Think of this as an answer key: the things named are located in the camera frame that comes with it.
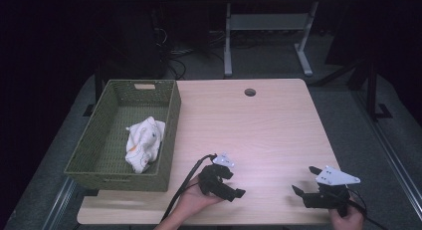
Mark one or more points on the metal floor rail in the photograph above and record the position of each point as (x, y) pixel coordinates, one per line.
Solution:
(59, 203)
(391, 157)

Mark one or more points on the person's left hand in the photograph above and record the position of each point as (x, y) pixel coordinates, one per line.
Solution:
(195, 200)

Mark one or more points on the white printed cloth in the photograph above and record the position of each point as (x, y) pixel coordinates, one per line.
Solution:
(143, 143)

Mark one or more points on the green woven basket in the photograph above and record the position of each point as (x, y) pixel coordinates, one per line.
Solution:
(109, 137)

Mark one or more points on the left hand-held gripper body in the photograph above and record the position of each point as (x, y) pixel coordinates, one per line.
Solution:
(209, 180)

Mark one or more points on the grey metal desk frame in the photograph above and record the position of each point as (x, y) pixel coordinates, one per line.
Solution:
(265, 22)

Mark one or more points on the person's right hand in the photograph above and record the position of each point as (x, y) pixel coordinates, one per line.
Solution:
(345, 220)

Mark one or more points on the black metal stand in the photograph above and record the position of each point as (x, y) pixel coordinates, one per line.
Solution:
(97, 90)
(372, 90)

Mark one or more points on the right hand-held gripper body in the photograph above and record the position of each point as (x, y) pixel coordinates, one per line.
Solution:
(328, 196)

